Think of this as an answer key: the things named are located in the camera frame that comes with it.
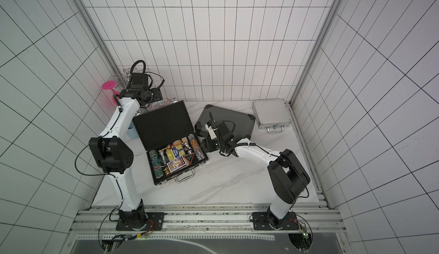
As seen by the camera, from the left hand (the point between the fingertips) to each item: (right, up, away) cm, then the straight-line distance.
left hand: (155, 98), depth 91 cm
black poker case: (+10, -29, +1) cm, 30 cm away
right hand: (+29, -22, -3) cm, 37 cm away
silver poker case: (+71, -9, +21) cm, 75 cm away
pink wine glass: (-24, +7, -1) cm, 25 cm away
